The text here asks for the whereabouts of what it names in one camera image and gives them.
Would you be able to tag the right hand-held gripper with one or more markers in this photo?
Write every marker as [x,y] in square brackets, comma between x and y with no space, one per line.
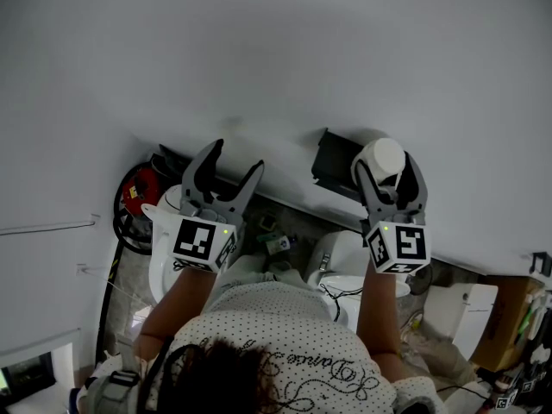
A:
[409,246]

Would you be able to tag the small green box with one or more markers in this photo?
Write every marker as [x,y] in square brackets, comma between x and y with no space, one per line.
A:
[267,223]

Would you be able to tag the white wall socket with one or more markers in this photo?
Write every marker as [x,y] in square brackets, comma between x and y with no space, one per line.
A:
[82,270]

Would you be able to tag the dotted white shirt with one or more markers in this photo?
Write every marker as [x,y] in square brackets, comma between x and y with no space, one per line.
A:
[280,339]

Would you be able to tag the brown cardboard box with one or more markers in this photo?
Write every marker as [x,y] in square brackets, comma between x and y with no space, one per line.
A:
[504,317]

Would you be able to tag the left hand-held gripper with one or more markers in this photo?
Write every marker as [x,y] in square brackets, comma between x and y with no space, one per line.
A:
[194,242]

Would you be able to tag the black wall paper holder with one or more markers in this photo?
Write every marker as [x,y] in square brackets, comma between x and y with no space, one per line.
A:
[334,158]
[541,263]

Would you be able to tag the dark window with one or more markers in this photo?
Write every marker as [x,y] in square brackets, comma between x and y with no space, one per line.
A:
[26,373]

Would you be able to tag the white toilet paper roll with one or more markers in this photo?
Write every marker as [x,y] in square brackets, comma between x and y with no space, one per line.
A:
[388,155]

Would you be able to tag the beige trousers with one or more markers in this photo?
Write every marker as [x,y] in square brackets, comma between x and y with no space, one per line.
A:
[246,270]

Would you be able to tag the person's left forearm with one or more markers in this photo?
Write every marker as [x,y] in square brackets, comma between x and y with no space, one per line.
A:
[177,309]

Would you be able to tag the person's right forearm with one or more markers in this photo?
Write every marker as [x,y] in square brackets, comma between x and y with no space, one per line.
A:
[379,313]

